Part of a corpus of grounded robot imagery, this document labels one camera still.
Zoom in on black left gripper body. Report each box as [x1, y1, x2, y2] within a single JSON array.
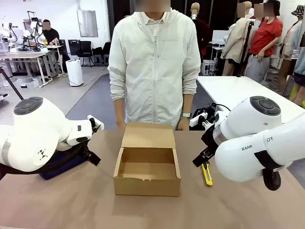
[[71, 137, 95, 158]]

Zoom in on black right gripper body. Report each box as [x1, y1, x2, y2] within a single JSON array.
[[201, 124, 220, 155]]

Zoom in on navy zippered pouch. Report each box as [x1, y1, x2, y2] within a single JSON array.
[[39, 149, 87, 181]]

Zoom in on person's right forearm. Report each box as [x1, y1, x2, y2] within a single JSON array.
[[113, 99, 126, 123]]

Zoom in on person's left forearm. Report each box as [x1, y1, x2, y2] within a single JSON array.
[[182, 94, 194, 115]]

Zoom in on open cardboard box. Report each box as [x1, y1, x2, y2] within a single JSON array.
[[113, 122, 182, 197]]

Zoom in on person's left hand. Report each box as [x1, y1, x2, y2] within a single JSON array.
[[177, 116, 191, 131]]

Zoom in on yellow utility knife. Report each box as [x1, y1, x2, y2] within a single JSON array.
[[201, 161, 214, 187]]

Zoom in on white side table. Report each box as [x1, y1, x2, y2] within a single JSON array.
[[197, 75, 305, 120]]

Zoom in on white computer tower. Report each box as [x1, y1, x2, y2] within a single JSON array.
[[202, 59, 216, 76]]

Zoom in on white air purifier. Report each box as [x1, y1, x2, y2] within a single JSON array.
[[65, 59, 84, 87]]

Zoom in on black office chair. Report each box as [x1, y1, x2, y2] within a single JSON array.
[[77, 41, 93, 67]]

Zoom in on black padded chair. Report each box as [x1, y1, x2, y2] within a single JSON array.
[[92, 41, 112, 67]]

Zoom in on black tripod leg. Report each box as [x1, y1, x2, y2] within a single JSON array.
[[0, 66, 25, 101]]

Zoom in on person in white jacket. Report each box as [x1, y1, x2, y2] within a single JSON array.
[[107, 4, 201, 131]]

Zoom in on mannequin in beige coat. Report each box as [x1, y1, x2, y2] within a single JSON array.
[[220, 1, 254, 77]]

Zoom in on grey background desk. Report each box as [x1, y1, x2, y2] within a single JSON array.
[[0, 45, 63, 88]]

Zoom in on mannequin in dark red top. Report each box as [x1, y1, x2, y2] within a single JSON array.
[[190, 2, 213, 63]]

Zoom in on person in red shirt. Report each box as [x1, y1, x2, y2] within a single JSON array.
[[245, 0, 284, 84]]

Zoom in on seated person in black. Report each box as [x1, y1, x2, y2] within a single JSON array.
[[41, 19, 64, 47]]

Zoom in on mannequin with bucket hat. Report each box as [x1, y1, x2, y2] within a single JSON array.
[[277, 4, 305, 101]]

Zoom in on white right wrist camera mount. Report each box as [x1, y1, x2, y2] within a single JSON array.
[[189, 113, 220, 129]]

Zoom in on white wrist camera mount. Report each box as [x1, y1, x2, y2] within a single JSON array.
[[87, 114, 105, 132], [189, 113, 220, 129]]

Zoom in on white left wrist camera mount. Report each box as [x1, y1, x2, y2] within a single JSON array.
[[87, 114, 105, 132]]

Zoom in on thin black camera cable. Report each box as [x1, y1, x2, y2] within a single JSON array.
[[209, 103, 231, 113]]

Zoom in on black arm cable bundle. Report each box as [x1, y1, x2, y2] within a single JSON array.
[[254, 150, 286, 191]]

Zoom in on black camera tripod stand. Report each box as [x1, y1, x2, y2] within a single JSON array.
[[237, 20, 255, 78]]

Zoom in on grey wall panel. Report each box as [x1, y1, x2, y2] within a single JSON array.
[[76, 10, 99, 38]]

